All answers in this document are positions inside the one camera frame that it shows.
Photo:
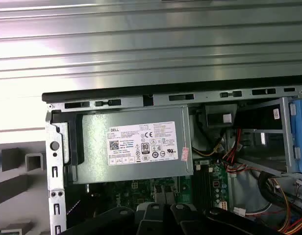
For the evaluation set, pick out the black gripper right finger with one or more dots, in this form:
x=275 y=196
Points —
x=190 y=222

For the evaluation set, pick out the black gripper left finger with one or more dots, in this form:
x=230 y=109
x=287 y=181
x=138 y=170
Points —
x=153 y=220

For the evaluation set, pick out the green motherboard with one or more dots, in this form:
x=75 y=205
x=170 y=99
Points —
x=180 y=188

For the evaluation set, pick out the black RAM slot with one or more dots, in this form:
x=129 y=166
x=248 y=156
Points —
x=198 y=186
x=207 y=186

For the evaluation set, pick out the pink paper sticker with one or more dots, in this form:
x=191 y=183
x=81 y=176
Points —
x=185 y=153

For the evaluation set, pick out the white power supply label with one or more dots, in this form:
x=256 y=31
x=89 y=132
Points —
x=131 y=151

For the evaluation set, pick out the grey power supply unit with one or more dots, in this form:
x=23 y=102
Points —
x=97 y=147

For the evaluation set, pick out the black open PC case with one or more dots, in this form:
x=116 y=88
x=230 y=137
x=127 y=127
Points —
x=56 y=176

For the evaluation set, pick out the grey metal optical drive bay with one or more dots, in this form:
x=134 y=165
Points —
x=287 y=137

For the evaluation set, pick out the blue plastic drive latch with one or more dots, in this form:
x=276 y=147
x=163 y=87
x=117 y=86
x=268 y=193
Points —
x=301 y=127

